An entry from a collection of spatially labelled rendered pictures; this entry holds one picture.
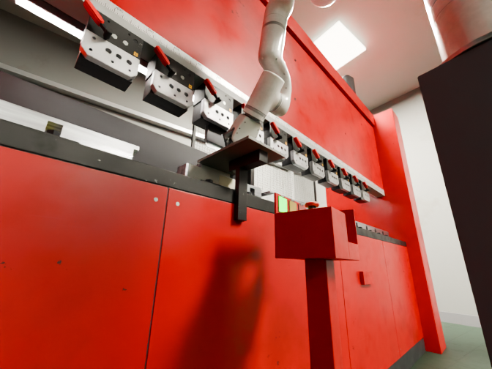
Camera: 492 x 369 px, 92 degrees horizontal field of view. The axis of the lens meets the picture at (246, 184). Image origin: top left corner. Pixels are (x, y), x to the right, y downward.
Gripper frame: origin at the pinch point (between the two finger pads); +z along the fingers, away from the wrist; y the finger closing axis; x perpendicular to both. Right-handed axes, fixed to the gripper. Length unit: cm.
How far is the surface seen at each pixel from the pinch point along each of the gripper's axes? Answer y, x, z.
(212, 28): 9, -44, -42
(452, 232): -369, 16, -24
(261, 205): -10.9, 15.4, 10.0
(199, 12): 17, -46, -44
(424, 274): -214, 39, 24
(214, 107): 5.9, -17.8, -12.4
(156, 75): 29.9, -17.4, -12.0
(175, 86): 22.9, -17.5, -12.2
